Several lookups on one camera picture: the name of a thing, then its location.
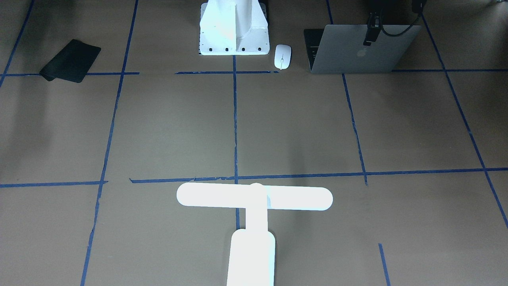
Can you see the black mouse pad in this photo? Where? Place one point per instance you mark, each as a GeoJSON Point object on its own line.
{"type": "Point", "coordinates": [72, 63]}

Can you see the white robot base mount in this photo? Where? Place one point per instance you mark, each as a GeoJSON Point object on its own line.
{"type": "Point", "coordinates": [233, 27]}

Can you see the white computer mouse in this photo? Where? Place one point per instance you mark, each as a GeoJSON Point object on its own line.
{"type": "Point", "coordinates": [282, 56]}

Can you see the white desk lamp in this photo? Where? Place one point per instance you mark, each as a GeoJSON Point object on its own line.
{"type": "Point", "coordinates": [253, 248]}

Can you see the grey laptop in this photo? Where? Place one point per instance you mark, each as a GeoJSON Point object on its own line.
{"type": "Point", "coordinates": [338, 48]}

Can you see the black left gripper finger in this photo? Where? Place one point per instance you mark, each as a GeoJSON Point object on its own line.
{"type": "Point", "coordinates": [374, 27]}

